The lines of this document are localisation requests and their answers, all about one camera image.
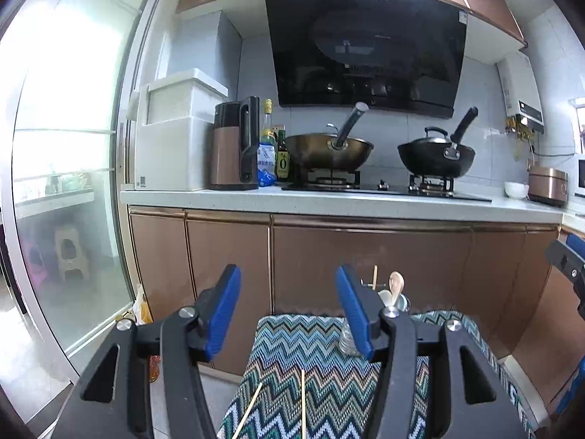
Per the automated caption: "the white countertop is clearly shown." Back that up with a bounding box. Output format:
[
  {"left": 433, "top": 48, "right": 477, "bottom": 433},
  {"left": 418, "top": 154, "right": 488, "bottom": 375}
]
[{"left": 119, "top": 187, "right": 585, "bottom": 235}]

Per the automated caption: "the white bowl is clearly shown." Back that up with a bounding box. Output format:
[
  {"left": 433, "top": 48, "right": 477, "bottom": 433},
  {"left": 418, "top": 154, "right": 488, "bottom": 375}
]
[{"left": 503, "top": 181, "right": 530, "bottom": 201}]

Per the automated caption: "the blue white packet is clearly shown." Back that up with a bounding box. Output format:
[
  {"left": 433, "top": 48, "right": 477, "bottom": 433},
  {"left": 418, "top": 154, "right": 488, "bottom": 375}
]
[{"left": 257, "top": 143, "right": 279, "bottom": 188}]

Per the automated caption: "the golden wok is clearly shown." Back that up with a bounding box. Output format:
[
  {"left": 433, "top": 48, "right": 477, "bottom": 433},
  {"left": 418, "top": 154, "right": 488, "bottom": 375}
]
[{"left": 284, "top": 101, "right": 375, "bottom": 171}]

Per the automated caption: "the white water heater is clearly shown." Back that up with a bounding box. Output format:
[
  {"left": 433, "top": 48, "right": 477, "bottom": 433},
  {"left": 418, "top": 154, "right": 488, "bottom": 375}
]
[{"left": 497, "top": 50, "right": 546, "bottom": 135}]

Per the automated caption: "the metal wire utensil rack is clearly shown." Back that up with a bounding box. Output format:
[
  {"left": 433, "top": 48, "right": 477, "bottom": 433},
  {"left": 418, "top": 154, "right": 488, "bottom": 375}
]
[{"left": 361, "top": 279, "right": 412, "bottom": 317}]

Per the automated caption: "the beige plastic stool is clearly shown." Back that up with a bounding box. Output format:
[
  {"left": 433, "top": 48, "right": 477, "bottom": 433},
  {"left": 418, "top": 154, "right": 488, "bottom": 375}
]
[{"left": 53, "top": 224, "right": 90, "bottom": 282}]

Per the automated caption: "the white countertop appliance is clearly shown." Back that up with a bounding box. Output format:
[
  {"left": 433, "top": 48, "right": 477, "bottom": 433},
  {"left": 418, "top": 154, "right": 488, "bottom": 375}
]
[{"left": 127, "top": 68, "right": 229, "bottom": 192}]

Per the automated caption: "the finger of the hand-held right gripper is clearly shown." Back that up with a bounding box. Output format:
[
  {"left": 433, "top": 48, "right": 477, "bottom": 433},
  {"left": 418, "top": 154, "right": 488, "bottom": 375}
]
[{"left": 546, "top": 233, "right": 585, "bottom": 322}]

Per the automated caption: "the black range hood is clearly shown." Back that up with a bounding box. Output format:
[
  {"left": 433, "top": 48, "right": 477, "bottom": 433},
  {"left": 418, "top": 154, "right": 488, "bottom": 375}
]
[{"left": 264, "top": 0, "right": 468, "bottom": 120}]

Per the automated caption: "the black gas stove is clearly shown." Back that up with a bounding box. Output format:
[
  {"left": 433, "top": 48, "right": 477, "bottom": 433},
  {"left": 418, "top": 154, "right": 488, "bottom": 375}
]
[{"left": 280, "top": 169, "right": 494, "bottom": 203}]

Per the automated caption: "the brown black countertop appliance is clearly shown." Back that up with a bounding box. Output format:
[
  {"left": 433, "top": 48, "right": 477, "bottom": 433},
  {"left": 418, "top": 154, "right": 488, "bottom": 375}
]
[{"left": 209, "top": 95, "right": 261, "bottom": 192}]

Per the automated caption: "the yellow green glass bottle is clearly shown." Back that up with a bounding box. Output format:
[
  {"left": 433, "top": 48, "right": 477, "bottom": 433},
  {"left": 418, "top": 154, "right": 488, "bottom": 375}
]
[{"left": 259, "top": 98, "right": 278, "bottom": 147}]

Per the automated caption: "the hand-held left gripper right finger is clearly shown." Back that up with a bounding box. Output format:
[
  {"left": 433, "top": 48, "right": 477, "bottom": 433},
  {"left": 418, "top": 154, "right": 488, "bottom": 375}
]
[{"left": 335, "top": 264, "right": 531, "bottom": 439}]

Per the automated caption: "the brown rice cooker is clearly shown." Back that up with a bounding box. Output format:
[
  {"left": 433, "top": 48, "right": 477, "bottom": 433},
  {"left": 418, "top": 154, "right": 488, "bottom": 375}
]
[{"left": 527, "top": 165, "right": 569, "bottom": 206}]

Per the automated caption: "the cooking oil bottle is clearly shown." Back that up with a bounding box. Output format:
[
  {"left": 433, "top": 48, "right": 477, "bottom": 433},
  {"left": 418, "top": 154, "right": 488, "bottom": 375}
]
[{"left": 114, "top": 313, "right": 161, "bottom": 385}]

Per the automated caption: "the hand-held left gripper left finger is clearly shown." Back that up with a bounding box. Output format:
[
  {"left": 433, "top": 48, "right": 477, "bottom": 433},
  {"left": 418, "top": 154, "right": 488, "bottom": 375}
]
[{"left": 50, "top": 263, "right": 242, "bottom": 439}]

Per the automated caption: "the sliding glass door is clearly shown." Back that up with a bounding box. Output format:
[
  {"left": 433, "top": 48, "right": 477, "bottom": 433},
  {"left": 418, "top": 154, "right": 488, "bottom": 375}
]
[{"left": 0, "top": 0, "right": 166, "bottom": 422}]

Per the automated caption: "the brown base cabinet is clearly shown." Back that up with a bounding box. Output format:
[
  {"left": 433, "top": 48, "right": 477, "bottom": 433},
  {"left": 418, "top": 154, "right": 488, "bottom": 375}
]
[{"left": 127, "top": 205, "right": 585, "bottom": 421}]

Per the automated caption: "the pink plastic stool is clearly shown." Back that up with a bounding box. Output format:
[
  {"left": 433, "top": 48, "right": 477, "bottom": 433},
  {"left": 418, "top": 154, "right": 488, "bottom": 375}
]
[{"left": 24, "top": 246, "right": 49, "bottom": 285}]

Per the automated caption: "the pink white bag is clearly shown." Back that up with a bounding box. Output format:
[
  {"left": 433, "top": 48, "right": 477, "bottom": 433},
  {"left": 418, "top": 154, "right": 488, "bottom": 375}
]
[{"left": 132, "top": 283, "right": 154, "bottom": 326}]

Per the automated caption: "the dark green sauce bottle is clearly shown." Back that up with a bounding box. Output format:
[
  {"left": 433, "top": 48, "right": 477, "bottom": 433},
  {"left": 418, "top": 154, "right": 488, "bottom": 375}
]
[{"left": 275, "top": 129, "right": 294, "bottom": 183}]

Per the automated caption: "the zigzag knitted cloth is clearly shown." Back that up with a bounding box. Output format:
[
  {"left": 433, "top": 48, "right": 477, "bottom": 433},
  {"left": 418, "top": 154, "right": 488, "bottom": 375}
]
[{"left": 215, "top": 310, "right": 536, "bottom": 439}]

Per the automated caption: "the black wok lid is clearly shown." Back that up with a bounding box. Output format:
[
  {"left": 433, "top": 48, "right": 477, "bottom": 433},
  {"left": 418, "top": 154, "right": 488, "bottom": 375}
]
[{"left": 413, "top": 126, "right": 453, "bottom": 148}]

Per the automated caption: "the black wok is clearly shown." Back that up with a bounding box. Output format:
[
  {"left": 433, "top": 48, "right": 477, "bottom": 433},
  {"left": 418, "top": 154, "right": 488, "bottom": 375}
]
[{"left": 396, "top": 106, "right": 480, "bottom": 179}]

